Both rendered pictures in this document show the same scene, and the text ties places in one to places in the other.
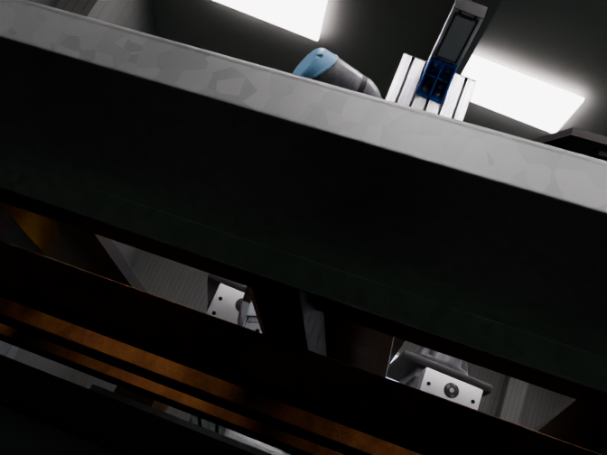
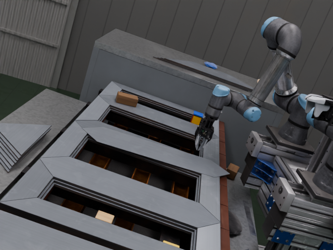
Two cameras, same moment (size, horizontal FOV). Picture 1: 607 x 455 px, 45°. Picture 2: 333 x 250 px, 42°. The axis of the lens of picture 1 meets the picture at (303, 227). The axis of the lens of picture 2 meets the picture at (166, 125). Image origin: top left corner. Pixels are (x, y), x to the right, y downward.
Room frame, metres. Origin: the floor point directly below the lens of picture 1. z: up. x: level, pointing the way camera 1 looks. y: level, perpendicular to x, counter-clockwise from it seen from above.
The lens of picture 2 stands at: (0.64, -1.95, 1.70)
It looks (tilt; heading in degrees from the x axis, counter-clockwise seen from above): 21 degrees down; 77
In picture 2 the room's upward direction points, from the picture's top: 20 degrees clockwise
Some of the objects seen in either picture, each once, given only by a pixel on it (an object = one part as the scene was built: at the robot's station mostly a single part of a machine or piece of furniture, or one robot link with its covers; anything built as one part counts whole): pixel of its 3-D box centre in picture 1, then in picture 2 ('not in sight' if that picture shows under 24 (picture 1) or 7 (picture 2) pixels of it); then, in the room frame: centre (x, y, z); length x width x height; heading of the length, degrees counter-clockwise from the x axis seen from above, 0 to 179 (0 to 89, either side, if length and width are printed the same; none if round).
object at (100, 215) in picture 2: not in sight; (103, 220); (0.85, -0.68, 0.79); 0.06 x 0.05 x 0.04; 168
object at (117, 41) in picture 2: not in sight; (192, 67); (1.37, 0.98, 1.03); 1.30 x 0.60 x 0.04; 168
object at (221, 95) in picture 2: not in sight; (219, 96); (1.31, 0.02, 1.15); 0.09 x 0.08 x 0.11; 20
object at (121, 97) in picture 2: not in sight; (127, 99); (0.92, 0.42, 0.87); 0.12 x 0.06 x 0.05; 3
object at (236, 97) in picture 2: not in sight; (236, 101); (1.41, 0.04, 1.15); 0.11 x 0.11 x 0.08; 20
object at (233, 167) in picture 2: (142, 395); (232, 171); (1.60, 0.17, 0.71); 0.10 x 0.06 x 0.05; 64
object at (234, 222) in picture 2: not in sight; (230, 220); (1.46, -0.33, 0.70); 0.20 x 0.10 x 0.03; 89
